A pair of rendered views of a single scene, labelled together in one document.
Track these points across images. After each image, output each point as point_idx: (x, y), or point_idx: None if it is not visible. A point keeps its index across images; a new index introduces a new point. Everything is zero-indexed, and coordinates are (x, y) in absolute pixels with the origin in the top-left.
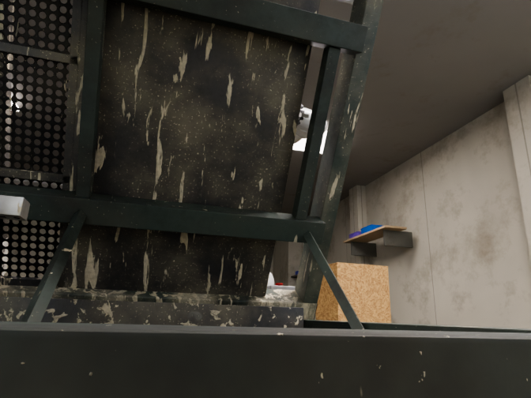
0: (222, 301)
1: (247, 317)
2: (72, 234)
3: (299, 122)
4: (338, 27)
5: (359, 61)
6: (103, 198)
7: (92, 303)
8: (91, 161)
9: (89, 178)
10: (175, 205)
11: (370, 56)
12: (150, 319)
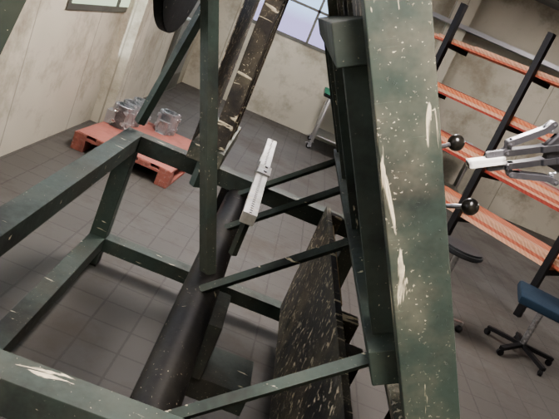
0: (392, 406)
1: (337, 418)
2: (310, 252)
3: (508, 174)
4: (330, 34)
5: (368, 75)
6: (356, 233)
7: (334, 322)
8: (348, 195)
9: (349, 211)
10: (362, 258)
11: (369, 64)
12: (331, 360)
